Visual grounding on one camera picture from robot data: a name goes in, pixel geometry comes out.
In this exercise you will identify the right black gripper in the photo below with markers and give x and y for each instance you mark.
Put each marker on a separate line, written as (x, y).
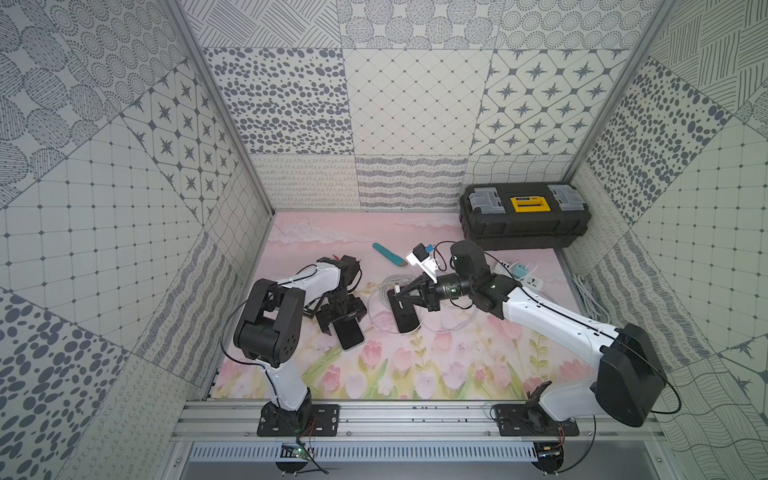
(425, 288)

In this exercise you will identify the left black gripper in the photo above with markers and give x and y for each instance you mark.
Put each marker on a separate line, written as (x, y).
(339, 313)

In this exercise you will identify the black smartphone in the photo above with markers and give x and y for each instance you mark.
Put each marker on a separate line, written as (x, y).
(349, 334)
(406, 318)

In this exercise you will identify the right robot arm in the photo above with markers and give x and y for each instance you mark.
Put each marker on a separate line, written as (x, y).
(629, 375)

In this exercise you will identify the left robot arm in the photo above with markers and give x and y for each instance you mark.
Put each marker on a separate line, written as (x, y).
(269, 327)

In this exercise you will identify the pink floral table mat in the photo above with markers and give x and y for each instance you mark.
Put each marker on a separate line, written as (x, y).
(457, 353)

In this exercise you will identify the teal flat tool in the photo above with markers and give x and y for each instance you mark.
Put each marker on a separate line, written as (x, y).
(389, 255)

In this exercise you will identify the white power strip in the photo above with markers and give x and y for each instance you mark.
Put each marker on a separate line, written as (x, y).
(523, 273)

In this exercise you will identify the small circuit board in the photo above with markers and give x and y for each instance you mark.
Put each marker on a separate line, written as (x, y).
(294, 452)

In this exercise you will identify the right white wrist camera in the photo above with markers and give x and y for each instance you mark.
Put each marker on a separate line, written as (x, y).
(421, 258)

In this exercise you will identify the black toolbox yellow handle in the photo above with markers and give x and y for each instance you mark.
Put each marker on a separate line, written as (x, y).
(515, 216)

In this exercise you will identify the aluminium mounting rail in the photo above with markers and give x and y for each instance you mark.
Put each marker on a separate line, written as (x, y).
(386, 420)

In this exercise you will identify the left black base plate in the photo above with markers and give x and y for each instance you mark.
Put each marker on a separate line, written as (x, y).
(317, 420)

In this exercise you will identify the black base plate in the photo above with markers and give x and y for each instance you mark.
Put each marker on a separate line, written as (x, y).
(317, 420)
(517, 419)

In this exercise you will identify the white slotted cable duct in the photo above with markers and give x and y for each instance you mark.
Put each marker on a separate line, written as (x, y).
(369, 451)

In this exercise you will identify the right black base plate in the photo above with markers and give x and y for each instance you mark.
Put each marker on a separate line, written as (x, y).
(517, 419)

